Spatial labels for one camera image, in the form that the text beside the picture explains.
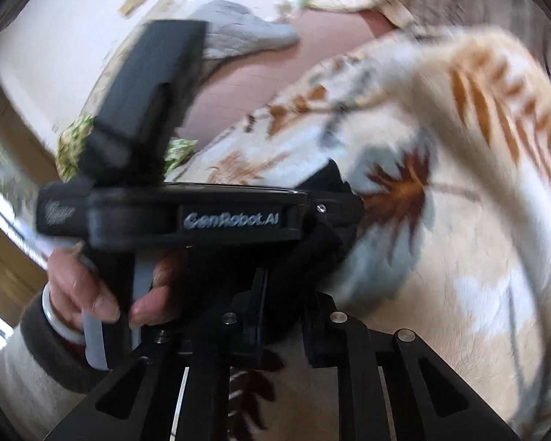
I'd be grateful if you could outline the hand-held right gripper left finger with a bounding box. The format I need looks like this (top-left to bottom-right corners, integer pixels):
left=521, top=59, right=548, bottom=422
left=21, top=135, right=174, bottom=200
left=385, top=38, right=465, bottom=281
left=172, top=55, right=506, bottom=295
left=94, top=266, right=270, bottom=441

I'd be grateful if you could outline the pink bed sheet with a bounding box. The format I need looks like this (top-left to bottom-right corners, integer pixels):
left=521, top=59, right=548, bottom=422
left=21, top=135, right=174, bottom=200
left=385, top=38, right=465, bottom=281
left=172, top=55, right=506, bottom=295
left=170, top=9, right=391, bottom=152

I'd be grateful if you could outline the person's left forearm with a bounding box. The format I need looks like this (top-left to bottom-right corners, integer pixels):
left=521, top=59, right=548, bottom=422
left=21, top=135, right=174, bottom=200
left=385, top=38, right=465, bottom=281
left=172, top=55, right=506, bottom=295
left=0, top=292, right=116, bottom=441

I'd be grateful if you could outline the green floral cloth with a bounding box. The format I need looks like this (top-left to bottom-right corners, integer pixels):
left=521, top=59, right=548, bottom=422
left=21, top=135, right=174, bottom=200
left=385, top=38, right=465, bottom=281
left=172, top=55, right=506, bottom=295
left=56, top=114, right=199, bottom=182

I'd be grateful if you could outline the cream leaf printed blanket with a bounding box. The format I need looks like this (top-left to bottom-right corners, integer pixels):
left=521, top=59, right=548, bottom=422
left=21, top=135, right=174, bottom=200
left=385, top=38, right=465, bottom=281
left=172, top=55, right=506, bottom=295
left=165, top=23, right=551, bottom=441

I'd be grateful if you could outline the white bracelet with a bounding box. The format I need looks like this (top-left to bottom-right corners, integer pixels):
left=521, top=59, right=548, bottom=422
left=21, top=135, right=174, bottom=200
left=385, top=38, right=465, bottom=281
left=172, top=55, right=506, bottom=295
left=41, top=284, right=87, bottom=346

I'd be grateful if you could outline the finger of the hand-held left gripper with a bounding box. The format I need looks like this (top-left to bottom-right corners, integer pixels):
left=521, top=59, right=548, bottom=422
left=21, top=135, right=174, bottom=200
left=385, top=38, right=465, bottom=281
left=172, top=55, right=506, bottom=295
left=299, top=187, right=365, bottom=250

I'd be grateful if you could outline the grey quilted blanket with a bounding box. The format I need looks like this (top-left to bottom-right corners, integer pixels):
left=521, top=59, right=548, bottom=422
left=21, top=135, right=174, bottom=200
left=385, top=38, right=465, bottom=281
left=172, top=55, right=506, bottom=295
left=197, top=0, right=300, bottom=84

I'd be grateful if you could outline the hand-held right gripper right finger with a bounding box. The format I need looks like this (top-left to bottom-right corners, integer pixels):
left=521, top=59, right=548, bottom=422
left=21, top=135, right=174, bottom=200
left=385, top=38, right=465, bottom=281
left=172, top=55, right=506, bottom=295
left=302, top=292, right=521, bottom=441

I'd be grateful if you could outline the person's left hand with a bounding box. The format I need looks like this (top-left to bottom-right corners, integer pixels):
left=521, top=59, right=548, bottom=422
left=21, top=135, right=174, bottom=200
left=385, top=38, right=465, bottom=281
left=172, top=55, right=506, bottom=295
left=48, top=241, right=185, bottom=332

